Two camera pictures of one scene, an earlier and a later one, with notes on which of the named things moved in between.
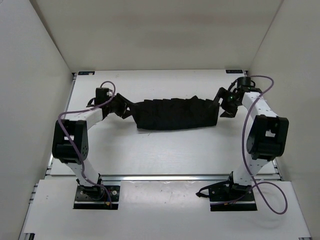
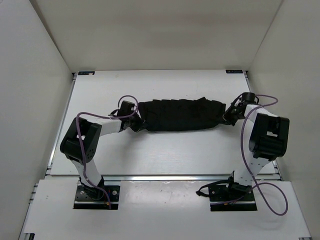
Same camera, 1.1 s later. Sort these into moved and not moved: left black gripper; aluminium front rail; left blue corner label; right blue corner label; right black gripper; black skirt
Moved: left black gripper; right black gripper
Not moved: left blue corner label; right blue corner label; black skirt; aluminium front rail
